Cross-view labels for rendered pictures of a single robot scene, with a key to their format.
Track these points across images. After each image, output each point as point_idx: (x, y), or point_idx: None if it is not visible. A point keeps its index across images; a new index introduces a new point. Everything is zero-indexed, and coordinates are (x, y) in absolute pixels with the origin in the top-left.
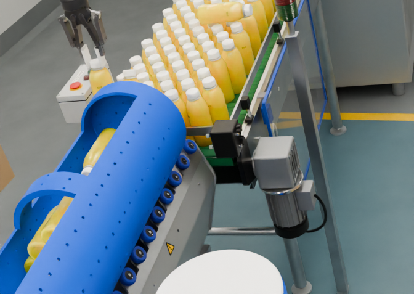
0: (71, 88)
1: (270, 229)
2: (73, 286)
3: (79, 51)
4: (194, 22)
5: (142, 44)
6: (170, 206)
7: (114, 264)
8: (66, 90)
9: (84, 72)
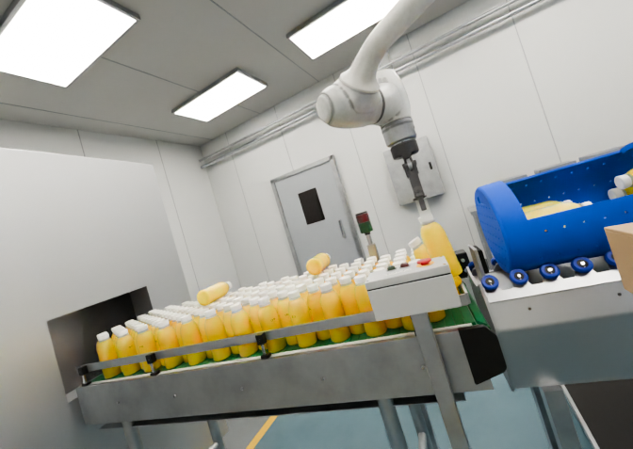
0: (427, 264)
1: (423, 440)
2: None
3: (424, 201)
4: (309, 279)
5: (328, 284)
6: None
7: None
8: (432, 264)
9: (387, 273)
